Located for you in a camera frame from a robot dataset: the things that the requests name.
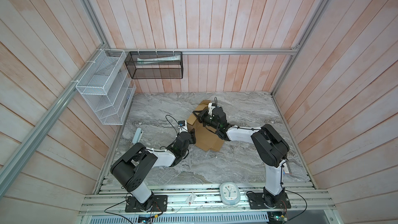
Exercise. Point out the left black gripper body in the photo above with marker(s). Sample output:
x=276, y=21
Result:
x=192, y=141

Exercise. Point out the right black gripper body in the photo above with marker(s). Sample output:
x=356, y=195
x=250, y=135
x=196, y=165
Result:
x=208, y=121

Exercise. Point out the brown cardboard box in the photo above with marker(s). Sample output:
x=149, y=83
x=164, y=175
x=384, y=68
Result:
x=205, y=140

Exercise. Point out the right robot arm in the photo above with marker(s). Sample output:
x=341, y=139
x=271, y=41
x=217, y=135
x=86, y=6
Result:
x=270, y=145

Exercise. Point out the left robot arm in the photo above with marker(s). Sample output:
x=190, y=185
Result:
x=131, y=169

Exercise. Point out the light blue small device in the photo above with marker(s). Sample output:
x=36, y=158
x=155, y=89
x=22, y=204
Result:
x=137, y=136

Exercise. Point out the white paper tag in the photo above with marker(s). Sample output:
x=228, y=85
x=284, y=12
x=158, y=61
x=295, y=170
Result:
x=191, y=198

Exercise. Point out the white round clock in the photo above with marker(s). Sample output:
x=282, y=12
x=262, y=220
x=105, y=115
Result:
x=229, y=193

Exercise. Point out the paper in black basket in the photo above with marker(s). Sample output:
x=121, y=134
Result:
x=159, y=60

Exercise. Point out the colourful marker pack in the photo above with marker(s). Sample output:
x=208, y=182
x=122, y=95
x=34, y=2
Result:
x=286, y=168

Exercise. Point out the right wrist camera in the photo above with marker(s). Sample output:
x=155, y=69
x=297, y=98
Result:
x=211, y=107

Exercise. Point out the aluminium rail front frame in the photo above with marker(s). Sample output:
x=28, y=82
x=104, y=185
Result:
x=307, y=202

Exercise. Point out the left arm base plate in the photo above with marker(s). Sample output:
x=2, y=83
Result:
x=155, y=203

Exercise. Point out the black wire mesh basket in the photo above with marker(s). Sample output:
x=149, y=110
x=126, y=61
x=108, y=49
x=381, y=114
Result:
x=153, y=71

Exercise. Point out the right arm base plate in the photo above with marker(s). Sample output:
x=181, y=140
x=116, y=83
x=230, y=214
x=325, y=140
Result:
x=260, y=200

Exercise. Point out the white wire mesh shelf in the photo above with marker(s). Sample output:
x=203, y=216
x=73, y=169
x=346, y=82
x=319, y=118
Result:
x=107, y=87

